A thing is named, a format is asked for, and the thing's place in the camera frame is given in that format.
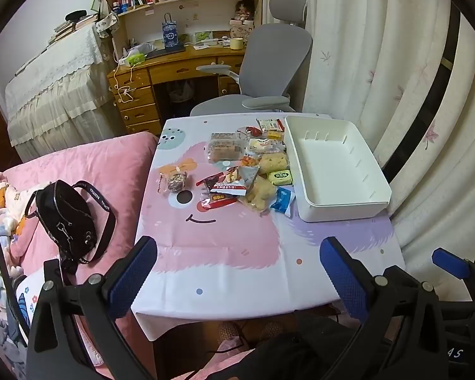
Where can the green tissue pack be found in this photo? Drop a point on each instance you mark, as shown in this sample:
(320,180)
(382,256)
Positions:
(135,59)

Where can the red sausage packet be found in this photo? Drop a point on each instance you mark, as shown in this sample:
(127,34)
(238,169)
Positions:
(215,202)

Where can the blue snack packet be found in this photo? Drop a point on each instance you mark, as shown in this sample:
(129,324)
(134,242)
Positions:
(282,201)

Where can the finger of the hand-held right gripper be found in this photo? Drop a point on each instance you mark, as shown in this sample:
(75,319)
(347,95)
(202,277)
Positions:
(451,263)

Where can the wooden bookshelf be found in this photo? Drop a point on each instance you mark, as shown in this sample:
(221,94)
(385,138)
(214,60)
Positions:
(142,18)

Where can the blue gift bag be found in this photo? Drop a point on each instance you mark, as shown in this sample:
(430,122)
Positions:
(169,33)

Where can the yellow-green snack packet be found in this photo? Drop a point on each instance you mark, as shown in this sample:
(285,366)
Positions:
(281,177)

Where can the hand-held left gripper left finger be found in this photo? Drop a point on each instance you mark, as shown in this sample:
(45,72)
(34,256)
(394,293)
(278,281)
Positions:
(132,277)

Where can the white plastic storage box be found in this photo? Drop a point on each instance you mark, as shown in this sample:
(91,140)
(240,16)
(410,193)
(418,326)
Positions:
(332,166)

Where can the patterned fabric bag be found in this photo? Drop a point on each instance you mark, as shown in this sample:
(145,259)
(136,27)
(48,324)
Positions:
(107,23)

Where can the red striped white packet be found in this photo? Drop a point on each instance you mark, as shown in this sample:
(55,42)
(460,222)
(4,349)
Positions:
(269,124)

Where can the yellow cake packet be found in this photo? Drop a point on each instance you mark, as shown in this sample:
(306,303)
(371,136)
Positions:
(275,135)

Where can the dark chocolate snack clear wrapper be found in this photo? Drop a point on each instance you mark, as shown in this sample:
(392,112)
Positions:
(176,182)

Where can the floral box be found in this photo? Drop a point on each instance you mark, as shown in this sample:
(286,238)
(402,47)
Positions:
(241,31)

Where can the silver snack packet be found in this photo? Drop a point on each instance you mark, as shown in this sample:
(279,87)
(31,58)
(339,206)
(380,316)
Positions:
(248,174)

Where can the yellow mug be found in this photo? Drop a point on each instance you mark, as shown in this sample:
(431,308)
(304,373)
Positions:
(237,43)

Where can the red candy packet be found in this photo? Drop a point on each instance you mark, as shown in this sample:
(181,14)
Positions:
(251,130)

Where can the white plastic bag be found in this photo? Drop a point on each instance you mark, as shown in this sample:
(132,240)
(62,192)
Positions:
(140,48)

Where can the black shoulder bag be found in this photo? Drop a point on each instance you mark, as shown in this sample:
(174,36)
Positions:
(65,221)

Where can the grey office chair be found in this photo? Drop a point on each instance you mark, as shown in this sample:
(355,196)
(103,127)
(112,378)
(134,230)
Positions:
(269,59)

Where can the pastry bun clear packet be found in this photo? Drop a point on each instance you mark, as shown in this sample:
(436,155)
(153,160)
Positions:
(259,194)

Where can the orange snack packet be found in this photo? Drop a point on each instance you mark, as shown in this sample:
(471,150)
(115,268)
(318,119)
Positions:
(248,162)

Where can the person's dark trousers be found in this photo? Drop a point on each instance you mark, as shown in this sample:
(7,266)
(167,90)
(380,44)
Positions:
(301,352)

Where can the pink blanket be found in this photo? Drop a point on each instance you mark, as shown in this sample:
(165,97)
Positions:
(114,174)

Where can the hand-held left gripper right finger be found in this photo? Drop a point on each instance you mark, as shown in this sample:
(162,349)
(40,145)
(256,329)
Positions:
(342,277)

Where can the white floral curtain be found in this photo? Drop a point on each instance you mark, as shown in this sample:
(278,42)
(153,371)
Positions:
(360,47)

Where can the wooden desk with drawers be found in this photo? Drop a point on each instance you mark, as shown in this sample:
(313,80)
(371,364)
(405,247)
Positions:
(138,103)

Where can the red and white snack packet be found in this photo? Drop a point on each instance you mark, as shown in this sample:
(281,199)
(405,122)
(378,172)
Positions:
(221,184)

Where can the printed cartoon tablecloth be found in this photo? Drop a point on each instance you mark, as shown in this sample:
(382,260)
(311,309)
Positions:
(221,253)

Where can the stack of books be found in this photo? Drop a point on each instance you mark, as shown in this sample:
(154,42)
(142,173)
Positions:
(69,27)

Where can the doll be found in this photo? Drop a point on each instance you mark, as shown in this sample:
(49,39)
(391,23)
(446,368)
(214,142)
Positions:
(243,10)

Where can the trash bin with bag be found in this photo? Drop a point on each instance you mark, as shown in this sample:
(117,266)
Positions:
(181,91)

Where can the round pastry clear packet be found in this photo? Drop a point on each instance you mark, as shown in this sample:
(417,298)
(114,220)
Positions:
(275,162)

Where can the colourful printed blanket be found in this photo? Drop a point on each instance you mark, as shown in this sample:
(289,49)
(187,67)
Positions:
(0,269)

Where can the dark laptop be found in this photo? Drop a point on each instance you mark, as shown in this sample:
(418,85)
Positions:
(168,50)

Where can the white lace cover cloth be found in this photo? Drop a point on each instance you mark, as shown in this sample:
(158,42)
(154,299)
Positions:
(59,87)

